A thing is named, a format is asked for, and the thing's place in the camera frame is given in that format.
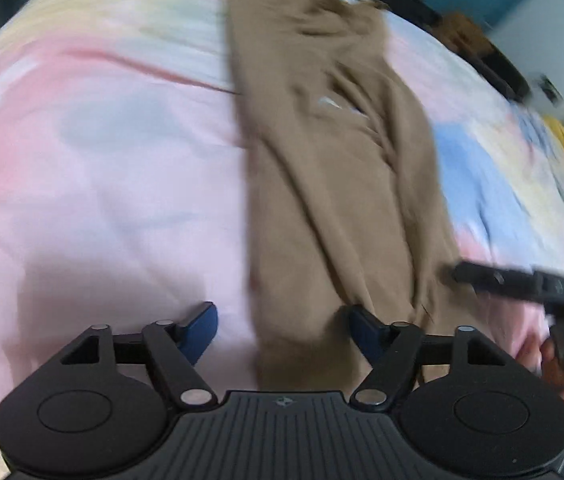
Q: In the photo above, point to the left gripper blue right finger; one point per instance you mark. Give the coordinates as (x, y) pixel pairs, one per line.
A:
(392, 352)

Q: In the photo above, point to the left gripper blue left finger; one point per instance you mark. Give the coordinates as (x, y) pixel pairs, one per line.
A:
(172, 351)

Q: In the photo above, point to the tan printed t-shirt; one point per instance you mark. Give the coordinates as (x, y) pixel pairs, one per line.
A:
(345, 201)

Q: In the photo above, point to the person right hand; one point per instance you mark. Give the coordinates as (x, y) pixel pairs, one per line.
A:
(539, 356)

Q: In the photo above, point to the pastel tie-dye bed sheet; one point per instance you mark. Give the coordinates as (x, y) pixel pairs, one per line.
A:
(123, 174)

